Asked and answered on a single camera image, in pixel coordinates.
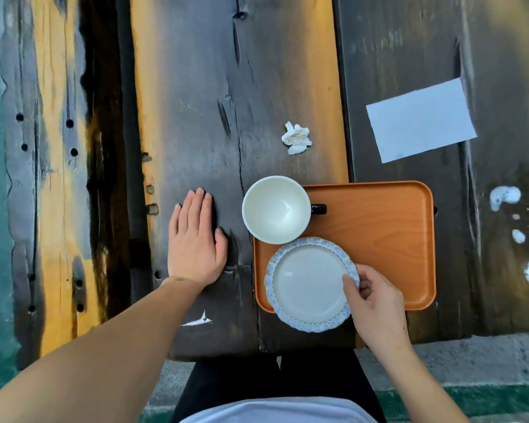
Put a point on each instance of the person's left thumb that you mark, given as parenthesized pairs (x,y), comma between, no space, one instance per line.
(222,248)

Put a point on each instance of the person's left forearm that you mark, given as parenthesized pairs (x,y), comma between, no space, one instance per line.
(92,361)

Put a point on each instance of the person's left middle finger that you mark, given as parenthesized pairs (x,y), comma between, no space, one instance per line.
(198,209)

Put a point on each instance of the orange wooden tray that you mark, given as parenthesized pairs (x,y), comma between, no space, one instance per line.
(379,233)

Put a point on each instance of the person's right thumb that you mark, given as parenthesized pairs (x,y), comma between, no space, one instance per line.
(349,289)

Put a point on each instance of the crumpled white tissue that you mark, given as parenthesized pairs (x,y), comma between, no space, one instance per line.
(296,138)

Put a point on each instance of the person's left hand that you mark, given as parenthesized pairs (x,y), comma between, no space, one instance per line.
(191,251)

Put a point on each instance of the person's left little finger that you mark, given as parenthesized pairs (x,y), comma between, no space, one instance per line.
(174,220)

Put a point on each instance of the weathered wooden bench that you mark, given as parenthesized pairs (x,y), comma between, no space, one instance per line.
(48,171)

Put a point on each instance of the person's right hand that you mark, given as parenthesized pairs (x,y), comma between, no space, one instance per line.
(379,308)

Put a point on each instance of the white plate with blue rim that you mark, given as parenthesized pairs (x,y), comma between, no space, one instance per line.
(306,284)

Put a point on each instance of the person's white shirt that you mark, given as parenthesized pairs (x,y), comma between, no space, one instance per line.
(286,411)

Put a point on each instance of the person's right forearm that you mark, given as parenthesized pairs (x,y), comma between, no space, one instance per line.
(416,383)

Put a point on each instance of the person's black trousers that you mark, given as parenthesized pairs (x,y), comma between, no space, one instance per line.
(273,374)

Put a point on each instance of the white paper sheet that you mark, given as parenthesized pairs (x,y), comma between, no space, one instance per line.
(421,121)

